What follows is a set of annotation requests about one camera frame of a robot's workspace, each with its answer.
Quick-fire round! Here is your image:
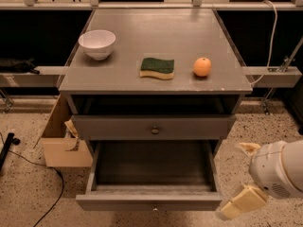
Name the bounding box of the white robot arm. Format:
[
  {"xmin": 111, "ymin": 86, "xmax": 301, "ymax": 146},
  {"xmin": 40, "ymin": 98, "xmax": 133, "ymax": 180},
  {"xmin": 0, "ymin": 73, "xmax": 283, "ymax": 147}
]
[{"xmin": 220, "ymin": 140, "xmax": 303, "ymax": 219}]

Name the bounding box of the grey drawer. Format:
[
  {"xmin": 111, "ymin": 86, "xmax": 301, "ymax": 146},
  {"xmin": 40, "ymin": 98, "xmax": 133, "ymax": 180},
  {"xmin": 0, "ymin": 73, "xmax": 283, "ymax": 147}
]
[
  {"xmin": 72, "ymin": 115, "xmax": 236, "ymax": 141},
  {"xmin": 76, "ymin": 140, "xmax": 223, "ymax": 211}
]

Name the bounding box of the white hanging cable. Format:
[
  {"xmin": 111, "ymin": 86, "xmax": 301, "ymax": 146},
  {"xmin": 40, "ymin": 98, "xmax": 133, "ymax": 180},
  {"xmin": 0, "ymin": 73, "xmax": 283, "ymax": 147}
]
[{"xmin": 249, "ymin": 0, "xmax": 279, "ymax": 87}]

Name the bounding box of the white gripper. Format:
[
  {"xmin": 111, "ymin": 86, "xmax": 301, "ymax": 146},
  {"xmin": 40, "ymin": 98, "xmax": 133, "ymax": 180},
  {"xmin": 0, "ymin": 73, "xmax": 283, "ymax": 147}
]
[{"xmin": 220, "ymin": 141, "xmax": 300, "ymax": 219}]

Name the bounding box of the grey wooden drawer cabinet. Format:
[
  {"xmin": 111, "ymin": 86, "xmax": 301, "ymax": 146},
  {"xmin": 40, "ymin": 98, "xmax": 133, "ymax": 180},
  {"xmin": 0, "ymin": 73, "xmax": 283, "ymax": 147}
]
[{"xmin": 57, "ymin": 8, "xmax": 254, "ymax": 158}]

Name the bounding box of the black floor cable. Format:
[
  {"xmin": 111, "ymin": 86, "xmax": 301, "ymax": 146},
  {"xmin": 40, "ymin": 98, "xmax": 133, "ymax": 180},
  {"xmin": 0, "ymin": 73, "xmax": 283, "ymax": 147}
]
[{"xmin": 0, "ymin": 131, "xmax": 65, "ymax": 227}]

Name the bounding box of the black object on rail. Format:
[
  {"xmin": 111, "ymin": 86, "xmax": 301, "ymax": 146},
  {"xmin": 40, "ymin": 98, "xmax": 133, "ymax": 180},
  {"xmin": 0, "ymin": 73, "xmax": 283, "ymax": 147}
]
[{"xmin": 0, "ymin": 59, "xmax": 40, "ymax": 75}]

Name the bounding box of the black stand foot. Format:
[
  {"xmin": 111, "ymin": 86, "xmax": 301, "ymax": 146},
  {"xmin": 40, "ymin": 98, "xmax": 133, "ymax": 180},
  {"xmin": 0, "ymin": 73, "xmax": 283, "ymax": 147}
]
[{"xmin": 0, "ymin": 132, "xmax": 21, "ymax": 170}]

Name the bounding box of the green yellow sponge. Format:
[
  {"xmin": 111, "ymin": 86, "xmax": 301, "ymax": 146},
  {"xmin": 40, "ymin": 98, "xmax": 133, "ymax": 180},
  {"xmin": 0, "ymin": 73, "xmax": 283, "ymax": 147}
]
[{"xmin": 139, "ymin": 58, "xmax": 174, "ymax": 80}]

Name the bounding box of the orange fruit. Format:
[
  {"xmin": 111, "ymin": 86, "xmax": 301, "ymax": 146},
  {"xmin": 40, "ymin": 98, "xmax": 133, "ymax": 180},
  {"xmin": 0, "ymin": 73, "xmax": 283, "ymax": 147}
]
[{"xmin": 193, "ymin": 58, "xmax": 211, "ymax": 77}]

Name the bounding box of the white ceramic bowl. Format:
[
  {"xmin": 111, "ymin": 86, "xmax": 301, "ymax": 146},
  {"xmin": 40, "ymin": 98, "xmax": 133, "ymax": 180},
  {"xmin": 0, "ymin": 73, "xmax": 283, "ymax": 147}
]
[{"xmin": 78, "ymin": 29, "xmax": 116, "ymax": 61}]

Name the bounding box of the cardboard box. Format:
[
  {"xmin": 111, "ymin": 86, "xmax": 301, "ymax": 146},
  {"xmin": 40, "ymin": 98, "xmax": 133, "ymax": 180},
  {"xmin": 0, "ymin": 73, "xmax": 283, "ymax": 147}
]
[{"xmin": 39, "ymin": 96, "xmax": 93, "ymax": 167}]

